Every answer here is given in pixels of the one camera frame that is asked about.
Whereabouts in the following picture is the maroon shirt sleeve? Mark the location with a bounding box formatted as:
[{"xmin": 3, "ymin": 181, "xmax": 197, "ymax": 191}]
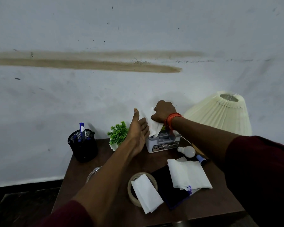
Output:
[
  {"xmin": 223, "ymin": 135, "xmax": 284, "ymax": 227},
  {"xmin": 37, "ymin": 200, "xmax": 94, "ymax": 227}
]

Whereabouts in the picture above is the person's left hand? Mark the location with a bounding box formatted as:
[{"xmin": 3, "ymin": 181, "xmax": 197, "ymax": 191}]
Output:
[{"xmin": 125, "ymin": 108, "xmax": 150, "ymax": 157}]

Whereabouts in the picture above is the small folded white tissue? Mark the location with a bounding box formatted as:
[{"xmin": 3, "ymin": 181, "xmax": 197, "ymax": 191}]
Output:
[{"xmin": 131, "ymin": 174, "xmax": 164, "ymax": 215}]

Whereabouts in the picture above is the dark blue notebook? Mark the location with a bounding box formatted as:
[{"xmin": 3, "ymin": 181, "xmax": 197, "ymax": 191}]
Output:
[{"xmin": 150, "ymin": 164, "xmax": 201, "ymax": 210}]

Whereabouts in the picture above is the white light bulb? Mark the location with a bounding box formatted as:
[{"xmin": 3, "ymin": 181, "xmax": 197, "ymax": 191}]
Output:
[{"xmin": 177, "ymin": 146, "xmax": 196, "ymax": 158}]

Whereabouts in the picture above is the clear tape roll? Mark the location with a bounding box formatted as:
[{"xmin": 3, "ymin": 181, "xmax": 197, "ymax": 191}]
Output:
[{"xmin": 127, "ymin": 172, "xmax": 158, "ymax": 208}]

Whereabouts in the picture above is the person's right forearm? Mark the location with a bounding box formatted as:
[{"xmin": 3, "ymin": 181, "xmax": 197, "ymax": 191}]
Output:
[{"xmin": 171, "ymin": 116, "xmax": 241, "ymax": 169}]

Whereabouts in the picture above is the cream pleated lamp shade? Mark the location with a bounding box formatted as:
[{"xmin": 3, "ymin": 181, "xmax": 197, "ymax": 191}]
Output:
[{"xmin": 183, "ymin": 91, "xmax": 253, "ymax": 137}]

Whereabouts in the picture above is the orange thread wristband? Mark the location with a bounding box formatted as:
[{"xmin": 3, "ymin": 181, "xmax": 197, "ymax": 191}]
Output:
[{"xmin": 165, "ymin": 113, "xmax": 183, "ymax": 131}]

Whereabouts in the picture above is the large white tissue sheet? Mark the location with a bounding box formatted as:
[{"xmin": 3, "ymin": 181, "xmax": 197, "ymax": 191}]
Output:
[{"xmin": 167, "ymin": 157, "xmax": 213, "ymax": 191}]

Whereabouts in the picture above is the white wet wipe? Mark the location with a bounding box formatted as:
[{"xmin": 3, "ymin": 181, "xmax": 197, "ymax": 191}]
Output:
[{"xmin": 141, "ymin": 107, "xmax": 164, "ymax": 138}]

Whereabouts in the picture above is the person's left forearm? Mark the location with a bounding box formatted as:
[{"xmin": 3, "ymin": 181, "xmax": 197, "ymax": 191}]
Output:
[{"xmin": 71, "ymin": 141, "xmax": 139, "ymax": 227}]

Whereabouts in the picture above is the person's right hand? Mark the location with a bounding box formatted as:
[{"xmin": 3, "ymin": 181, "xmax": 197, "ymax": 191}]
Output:
[{"xmin": 151, "ymin": 100, "xmax": 178, "ymax": 124}]

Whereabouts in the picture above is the green plant in white pot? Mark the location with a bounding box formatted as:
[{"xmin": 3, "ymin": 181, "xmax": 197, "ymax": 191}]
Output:
[{"xmin": 107, "ymin": 121, "xmax": 129, "ymax": 151}]

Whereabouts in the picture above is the blue and white pen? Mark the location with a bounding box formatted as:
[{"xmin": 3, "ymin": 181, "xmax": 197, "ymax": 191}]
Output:
[{"xmin": 79, "ymin": 122, "xmax": 86, "ymax": 141}]

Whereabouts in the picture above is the black mesh pen holder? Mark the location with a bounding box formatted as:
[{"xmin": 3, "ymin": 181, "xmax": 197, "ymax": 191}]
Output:
[{"xmin": 67, "ymin": 129, "xmax": 99, "ymax": 163}]

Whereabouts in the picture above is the blue capped marker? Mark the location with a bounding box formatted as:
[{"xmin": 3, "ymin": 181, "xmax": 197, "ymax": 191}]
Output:
[{"xmin": 196, "ymin": 154, "xmax": 207, "ymax": 166}]

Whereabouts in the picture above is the white wipes dispenser box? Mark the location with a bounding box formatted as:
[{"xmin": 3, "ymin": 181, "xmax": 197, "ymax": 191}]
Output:
[{"xmin": 145, "ymin": 130, "xmax": 182, "ymax": 153}]

